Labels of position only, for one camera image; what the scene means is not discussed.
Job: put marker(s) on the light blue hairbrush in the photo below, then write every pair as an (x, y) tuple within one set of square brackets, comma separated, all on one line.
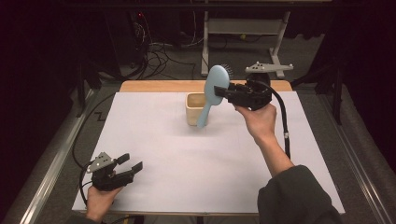
[(216, 77)]

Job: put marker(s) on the person's right hand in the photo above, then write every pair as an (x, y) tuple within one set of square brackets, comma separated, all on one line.
[(260, 123)]

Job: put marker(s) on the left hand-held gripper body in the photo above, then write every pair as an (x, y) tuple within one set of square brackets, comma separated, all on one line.
[(107, 177)]

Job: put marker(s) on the white table cover sheet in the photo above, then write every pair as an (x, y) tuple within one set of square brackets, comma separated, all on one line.
[(174, 161)]

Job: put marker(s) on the white metal stand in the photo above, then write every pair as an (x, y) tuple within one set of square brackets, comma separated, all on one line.
[(246, 26)]

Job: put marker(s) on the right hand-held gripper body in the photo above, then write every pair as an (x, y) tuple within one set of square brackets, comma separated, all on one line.
[(252, 95)]

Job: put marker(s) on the beige square container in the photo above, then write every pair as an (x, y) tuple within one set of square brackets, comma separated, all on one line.
[(193, 116)]

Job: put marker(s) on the aluminium floor rail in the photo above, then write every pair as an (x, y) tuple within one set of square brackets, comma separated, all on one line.
[(355, 168), (53, 165)]

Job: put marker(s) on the person's left hand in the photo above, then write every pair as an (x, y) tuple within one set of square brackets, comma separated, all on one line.
[(98, 202)]

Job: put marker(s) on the black stand leg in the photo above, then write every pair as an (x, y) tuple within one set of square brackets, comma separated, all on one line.
[(336, 99), (81, 90)]

